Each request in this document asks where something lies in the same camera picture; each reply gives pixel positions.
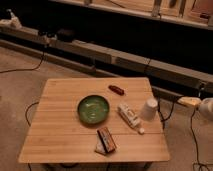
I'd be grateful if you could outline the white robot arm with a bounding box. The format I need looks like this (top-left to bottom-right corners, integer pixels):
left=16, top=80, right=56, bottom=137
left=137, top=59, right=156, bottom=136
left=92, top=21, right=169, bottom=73
left=178, top=97, right=213, bottom=121

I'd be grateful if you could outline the black box on ledge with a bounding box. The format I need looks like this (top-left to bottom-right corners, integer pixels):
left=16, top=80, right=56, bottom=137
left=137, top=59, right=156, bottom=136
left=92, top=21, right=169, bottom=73
left=57, top=29, right=75, bottom=42

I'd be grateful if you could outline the white toothpaste tube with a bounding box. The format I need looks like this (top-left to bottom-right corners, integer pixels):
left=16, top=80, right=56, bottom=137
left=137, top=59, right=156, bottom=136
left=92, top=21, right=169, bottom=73
left=117, top=103, right=145, bottom=134

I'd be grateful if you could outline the green ceramic bowl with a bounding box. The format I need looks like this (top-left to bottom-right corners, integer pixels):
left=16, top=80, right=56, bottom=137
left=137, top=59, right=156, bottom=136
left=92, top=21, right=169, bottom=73
left=77, top=95, right=110, bottom=125

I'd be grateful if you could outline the small red bar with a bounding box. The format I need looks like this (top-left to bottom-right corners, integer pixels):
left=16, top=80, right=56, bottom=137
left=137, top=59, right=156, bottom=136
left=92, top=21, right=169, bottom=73
left=108, top=85, right=125, bottom=96

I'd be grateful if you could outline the black floor cable left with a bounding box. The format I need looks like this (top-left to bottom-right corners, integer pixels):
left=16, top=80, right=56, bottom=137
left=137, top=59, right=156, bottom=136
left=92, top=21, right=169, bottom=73
left=0, top=49, right=46, bottom=75

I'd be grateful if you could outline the white object on ledge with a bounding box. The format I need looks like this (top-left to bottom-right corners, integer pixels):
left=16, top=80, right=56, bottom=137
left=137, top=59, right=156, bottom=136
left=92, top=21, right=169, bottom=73
left=0, top=9, right=22, bottom=29

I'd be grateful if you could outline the wooden table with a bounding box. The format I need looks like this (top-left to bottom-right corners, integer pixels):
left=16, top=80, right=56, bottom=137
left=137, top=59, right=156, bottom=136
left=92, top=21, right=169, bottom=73
left=19, top=77, right=170, bottom=163

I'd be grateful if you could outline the black cable under table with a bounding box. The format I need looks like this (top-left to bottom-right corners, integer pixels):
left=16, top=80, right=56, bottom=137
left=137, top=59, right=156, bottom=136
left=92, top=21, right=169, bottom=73
left=24, top=101, right=40, bottom=127

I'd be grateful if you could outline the white paper packet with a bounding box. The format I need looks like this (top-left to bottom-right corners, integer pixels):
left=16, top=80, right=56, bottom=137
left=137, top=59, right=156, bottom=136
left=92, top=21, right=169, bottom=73
left=95, top=142, right=106, bottom=155

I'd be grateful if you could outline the black cable right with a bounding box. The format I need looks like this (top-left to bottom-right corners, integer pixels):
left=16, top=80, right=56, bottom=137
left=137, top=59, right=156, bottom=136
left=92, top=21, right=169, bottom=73
left=156, top=96, right=209, bottom=171

